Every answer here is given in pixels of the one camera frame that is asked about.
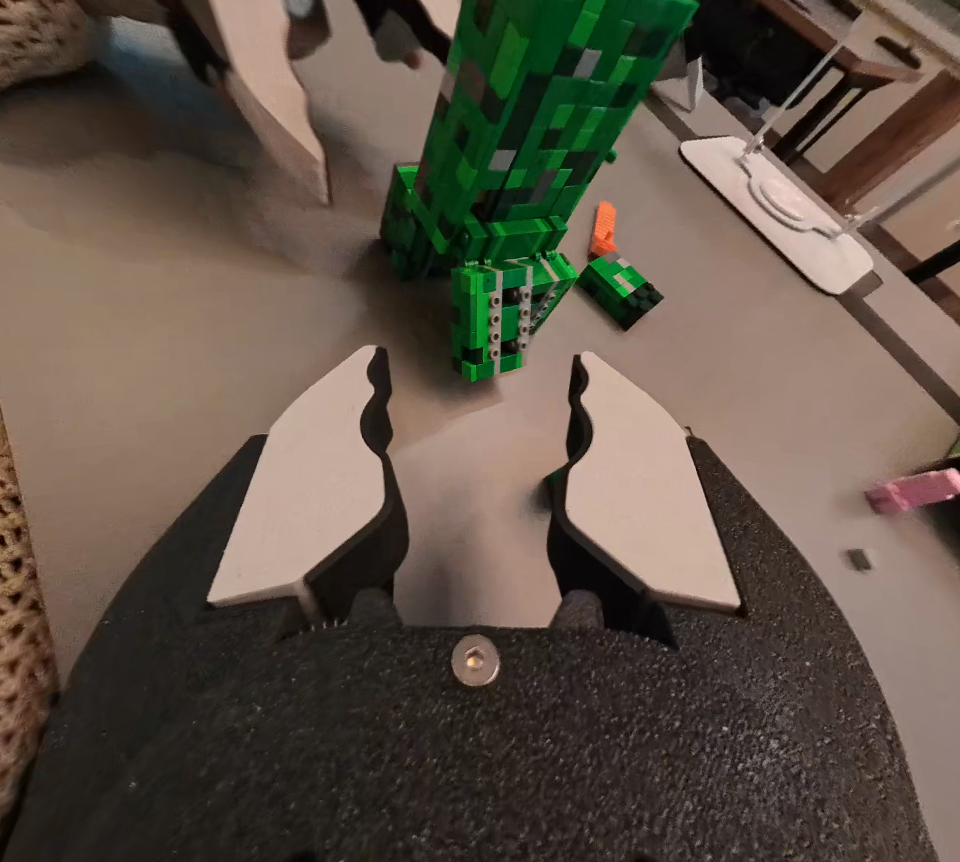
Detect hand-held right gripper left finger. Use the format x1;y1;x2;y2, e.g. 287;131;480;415
204;345;411;628

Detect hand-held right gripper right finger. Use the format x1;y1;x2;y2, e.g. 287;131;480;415
546;351;745;647

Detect green lego creeper model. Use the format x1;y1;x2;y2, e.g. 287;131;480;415
378;0;702;385

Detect green lego block dark tiles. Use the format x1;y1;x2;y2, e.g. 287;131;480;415
576;253;666;332

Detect pink lego piece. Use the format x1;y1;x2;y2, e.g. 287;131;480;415
864;468;960;516

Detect orange lego piece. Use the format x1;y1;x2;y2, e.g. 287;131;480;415
588;201;623;261

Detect clear acrylic stand white base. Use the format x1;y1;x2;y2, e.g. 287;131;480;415
678;15;960;295

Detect brown wooden table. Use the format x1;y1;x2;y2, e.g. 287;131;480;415
630;0;960;212

